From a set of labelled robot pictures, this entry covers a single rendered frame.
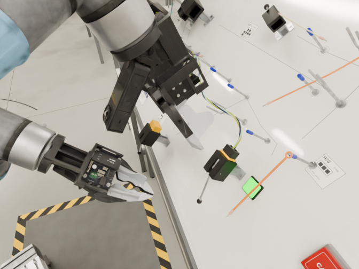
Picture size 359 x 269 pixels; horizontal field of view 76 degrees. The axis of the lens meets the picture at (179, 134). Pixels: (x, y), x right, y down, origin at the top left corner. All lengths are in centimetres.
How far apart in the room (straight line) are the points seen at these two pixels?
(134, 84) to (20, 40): 14
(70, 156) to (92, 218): 142
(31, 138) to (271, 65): 55
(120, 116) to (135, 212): 144
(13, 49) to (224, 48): 65
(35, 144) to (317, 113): 52
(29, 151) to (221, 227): 44
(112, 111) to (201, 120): 14
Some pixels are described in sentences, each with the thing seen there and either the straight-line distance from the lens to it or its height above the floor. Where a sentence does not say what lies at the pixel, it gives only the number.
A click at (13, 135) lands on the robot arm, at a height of 128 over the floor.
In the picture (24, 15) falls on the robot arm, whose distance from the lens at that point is 24.
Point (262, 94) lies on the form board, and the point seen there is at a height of 119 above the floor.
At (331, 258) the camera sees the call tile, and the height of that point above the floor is 113.
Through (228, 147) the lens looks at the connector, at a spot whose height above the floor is 114.
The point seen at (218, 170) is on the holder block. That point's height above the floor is 111.
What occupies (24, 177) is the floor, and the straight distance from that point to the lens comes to 229.
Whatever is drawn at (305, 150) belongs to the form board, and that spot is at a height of 117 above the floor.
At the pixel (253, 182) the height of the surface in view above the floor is 108.
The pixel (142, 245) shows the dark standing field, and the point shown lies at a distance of 165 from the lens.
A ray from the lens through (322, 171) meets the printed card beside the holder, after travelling 51.
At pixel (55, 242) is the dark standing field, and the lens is 184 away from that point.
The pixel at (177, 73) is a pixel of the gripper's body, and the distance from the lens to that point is 32.
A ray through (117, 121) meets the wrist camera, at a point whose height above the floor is 131.
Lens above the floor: 152
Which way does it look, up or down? 43 degrees down
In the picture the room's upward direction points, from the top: 2 degrees counter-clockwise
